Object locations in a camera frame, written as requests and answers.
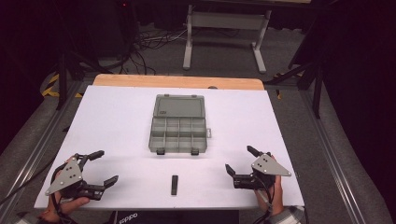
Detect black metal stand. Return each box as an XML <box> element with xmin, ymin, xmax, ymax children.
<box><xmin>266</xmin><ymin>57</ymin><xmax>325</xmax><ymax>119</ymax></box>
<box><xmin>55</xmin><ymin>50</ymin><xmax>113</xmax><ymax>111</ymax></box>

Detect bundle of floor cables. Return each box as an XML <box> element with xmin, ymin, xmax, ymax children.
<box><xmin>120</xmin><ymin>26</ymin><xmax>190</xmax><ymax>76</ymax></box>

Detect person's right hand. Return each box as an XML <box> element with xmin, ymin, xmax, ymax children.
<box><xmin>254</xmin><ymin>175</ymin><xmax>285</xmax><ymax>217</ymax></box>

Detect black floor cable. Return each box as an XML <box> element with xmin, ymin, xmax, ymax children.
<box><xmin>0</xmin><ymin>152</ymin><xmax>62</xmax><ymax>207</ymax></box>

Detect right hand-held gripper cable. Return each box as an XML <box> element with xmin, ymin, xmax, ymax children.
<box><xmin>252</xmin><ymin>176</ymin><xmax>276</xmax><ymax>224</ymax></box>

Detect small black block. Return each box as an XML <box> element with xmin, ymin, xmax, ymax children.
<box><xmin>170</xmin><ymin>175</ymin><xmax>179</xmax><ymax>197</ymax></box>

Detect grey plastic compartment box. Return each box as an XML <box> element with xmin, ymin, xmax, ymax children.
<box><xmin>148</xmin><ymin>93</ymin><xmax>213</xmax><ymax>156</ymax></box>

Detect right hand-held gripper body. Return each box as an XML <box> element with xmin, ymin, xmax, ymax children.
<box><xmin>233</xmin><ymin>152</ymin><xmax>292</xmax><ymax>190</ymax></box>

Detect dark device with red light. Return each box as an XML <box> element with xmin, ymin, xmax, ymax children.
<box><xmin>115</xmin><ymin>0</ymin><xmax>139</xmax><ymax>62</ymax></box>

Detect white table cover sheet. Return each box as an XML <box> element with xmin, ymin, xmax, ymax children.
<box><xmin>34</xmin><ymin>85</ymin><xmax>305</xmax><ymax>210</ymax></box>

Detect hand-held gripper cable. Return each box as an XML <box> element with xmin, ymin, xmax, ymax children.
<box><xmin>252</xmin><ymin>176</ymin><xmax>276</xmax><ymax>224</ymax></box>
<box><xmin>49</xmin><ymin>166</ymin><xmax>78</xmax><ymax>224</ymax></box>

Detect grey metal table frame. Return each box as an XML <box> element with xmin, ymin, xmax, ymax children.
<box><xmin>182</xmin><ymin>4</ymin><xmax>273</xmax><ymax>75</ymax></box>

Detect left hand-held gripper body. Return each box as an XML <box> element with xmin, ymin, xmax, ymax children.
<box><xmin>45</xmin><ymin>153</ymin><xmax>106</xmax><ymax>201</ymax></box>

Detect person's left hand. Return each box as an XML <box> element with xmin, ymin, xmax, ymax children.
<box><xmin>38</xmin><ymin>191</ymin><xmax>92</xmax><ymax>224</ymax></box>

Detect aluminium floor rail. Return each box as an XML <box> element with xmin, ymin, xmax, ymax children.
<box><xmin>0</xmin><ymin>80</ymin><xmax>82</xmax><ymax>216</ymax></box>
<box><xmin>298</xmin><ymin>88</ymin><xmax>367</xmax><ymax>224</ymax></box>

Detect person's black clothing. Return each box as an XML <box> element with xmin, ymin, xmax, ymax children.
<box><xmin>106</xmin><ymin>209</ymin><xmax>241</xmax><ymax>224</ymax></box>

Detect left hand-held gripper cable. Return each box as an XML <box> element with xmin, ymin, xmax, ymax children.
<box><xmin>49</xmin><ymin>166</ymin><xmax>78</xmax><ymax>224</ymax></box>

